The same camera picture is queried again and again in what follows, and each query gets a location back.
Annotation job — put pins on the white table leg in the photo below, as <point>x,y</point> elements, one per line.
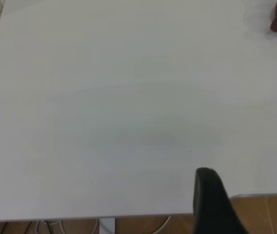
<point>107,225</point>

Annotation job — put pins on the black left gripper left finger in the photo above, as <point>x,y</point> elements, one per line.
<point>211,207</point>

